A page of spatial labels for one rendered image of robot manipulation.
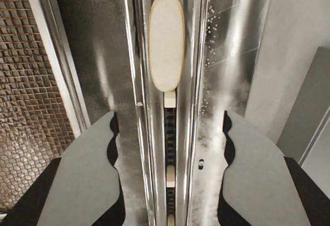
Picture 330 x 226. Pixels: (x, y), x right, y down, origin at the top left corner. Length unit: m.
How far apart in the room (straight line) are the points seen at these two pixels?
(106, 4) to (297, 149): 0.30
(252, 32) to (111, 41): 0.16
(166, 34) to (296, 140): 0.23
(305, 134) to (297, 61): 0.09
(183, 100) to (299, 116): 0.16
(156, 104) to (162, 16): 0.10
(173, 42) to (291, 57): 0.16
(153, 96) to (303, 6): 0.19
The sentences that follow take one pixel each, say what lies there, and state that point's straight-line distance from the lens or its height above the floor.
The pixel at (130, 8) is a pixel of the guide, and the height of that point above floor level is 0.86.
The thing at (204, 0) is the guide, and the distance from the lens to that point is 0.19.
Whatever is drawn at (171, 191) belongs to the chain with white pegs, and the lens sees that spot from 0.36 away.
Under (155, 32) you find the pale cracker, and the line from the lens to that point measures 0.19.
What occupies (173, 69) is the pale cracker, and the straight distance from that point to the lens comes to 0.20.
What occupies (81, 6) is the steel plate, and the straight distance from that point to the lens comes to 0.25.
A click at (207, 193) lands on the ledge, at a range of 0.33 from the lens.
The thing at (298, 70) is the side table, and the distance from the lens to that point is 0.29.
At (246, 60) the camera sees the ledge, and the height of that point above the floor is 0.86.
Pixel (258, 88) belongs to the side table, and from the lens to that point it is 0.27.
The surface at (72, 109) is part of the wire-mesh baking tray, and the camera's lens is 0.19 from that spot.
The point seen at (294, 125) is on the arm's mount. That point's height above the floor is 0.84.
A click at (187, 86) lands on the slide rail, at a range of 0.21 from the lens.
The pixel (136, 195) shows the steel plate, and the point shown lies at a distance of 0.41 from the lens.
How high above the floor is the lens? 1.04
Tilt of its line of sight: 61 degrees down
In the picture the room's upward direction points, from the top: 177 degrees counter-clockwise
